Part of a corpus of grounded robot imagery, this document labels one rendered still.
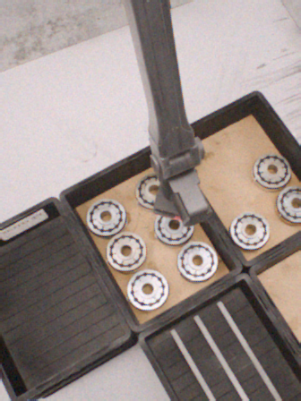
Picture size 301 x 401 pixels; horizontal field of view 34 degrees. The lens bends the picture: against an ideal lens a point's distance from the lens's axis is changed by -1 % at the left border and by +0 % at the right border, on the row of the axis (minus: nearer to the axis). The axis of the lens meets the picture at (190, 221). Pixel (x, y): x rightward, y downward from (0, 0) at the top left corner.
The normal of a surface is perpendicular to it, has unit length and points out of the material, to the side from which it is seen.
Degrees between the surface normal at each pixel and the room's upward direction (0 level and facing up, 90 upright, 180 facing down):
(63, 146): 0
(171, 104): 72
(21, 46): 0
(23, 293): 0
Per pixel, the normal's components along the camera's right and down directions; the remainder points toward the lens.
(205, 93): 0.02, -0.30
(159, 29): 0.42, 0.73
